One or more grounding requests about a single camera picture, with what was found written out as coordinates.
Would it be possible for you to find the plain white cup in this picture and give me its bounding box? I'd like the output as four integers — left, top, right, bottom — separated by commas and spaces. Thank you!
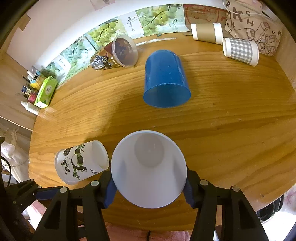
111, 130, 187, 209

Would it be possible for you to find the white panda print cup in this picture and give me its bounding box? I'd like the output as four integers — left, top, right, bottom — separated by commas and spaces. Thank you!
55, 140, 109, 185

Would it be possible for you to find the blue plastic cup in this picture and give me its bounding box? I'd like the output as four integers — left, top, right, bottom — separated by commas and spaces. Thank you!
143, 50, 191, 108

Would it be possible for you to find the grey checked paper cup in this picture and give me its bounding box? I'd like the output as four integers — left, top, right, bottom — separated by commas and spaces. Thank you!
223, 38, 259, 67

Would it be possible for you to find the robot print plastic cup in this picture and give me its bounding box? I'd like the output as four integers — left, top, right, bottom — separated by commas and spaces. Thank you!
90, 34, 138, 70

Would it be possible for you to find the brown white paper cup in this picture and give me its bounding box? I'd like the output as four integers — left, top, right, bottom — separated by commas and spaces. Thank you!
191, 23, 223, 45

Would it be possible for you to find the white lace cloth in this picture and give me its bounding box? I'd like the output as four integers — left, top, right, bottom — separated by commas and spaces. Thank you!
0, 126, 31, 183

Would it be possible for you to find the white squeeze bottle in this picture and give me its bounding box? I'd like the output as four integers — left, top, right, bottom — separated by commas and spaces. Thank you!
21, 101, 40, 115

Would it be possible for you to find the pink pen holder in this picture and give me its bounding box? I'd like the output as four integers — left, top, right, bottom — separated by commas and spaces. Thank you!
28, 92, 38, 104

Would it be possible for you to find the green tissue box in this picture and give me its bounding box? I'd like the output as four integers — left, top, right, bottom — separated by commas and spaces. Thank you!
34, 76, 58, 109

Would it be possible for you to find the grape picture strip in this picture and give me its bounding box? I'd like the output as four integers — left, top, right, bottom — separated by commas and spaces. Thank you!
41, 3, 197, 86

